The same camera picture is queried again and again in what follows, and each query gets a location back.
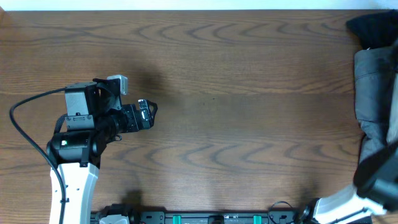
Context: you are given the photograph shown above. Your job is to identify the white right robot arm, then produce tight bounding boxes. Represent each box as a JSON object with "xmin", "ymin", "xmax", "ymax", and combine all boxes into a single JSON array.
[{"xmin": 299, "ymin": 43, "xmax": 397, "ymax": 223}]

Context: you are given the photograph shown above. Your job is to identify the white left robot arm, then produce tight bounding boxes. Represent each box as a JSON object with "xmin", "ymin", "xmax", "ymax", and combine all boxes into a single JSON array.
[{"xmin": 47, "ymin": 78, "xmax": 158, "ymax": 223}]

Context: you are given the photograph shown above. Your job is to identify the grey folded trousers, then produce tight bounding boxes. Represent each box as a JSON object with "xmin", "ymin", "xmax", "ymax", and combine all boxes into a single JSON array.
[{"xmin": 354, "ymin": 46, "xmax": 397, "ymax": 162}]

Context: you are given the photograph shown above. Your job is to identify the black garment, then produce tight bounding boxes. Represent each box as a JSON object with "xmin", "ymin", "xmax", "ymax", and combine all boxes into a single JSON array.
[{"xmin": 346, "ymin": 10, "xmax": 397, "ymax": 49}]

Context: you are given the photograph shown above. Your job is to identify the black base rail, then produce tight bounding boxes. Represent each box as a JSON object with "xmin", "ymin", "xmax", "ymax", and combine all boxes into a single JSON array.
[{"xmin": 88, "ymin": 204, "xmax": 317, "ymax": 224}]

